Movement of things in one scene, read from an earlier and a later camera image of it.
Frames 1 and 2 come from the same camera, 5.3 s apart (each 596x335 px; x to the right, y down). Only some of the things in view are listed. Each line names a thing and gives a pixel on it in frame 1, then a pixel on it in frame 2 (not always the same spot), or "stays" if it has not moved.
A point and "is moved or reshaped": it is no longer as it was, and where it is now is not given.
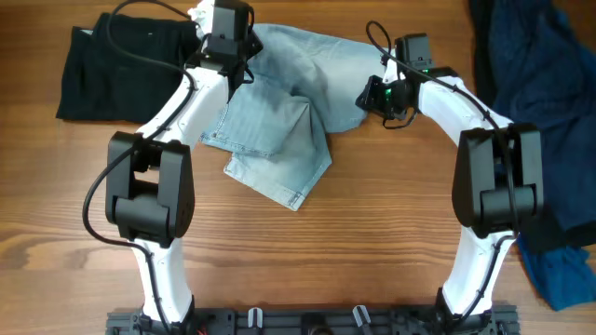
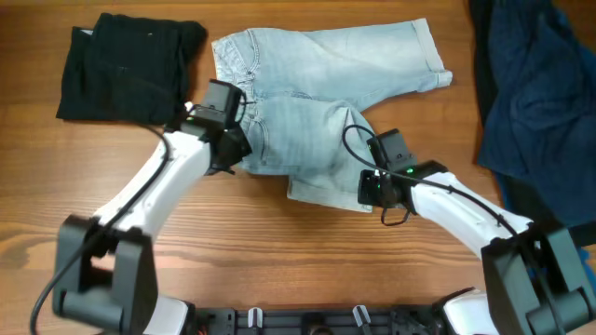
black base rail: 328,320 stays
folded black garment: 101,84 stays
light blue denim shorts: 273,123 is moved or reshaped
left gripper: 237,81 → 234,152
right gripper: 369,99 → 368,193
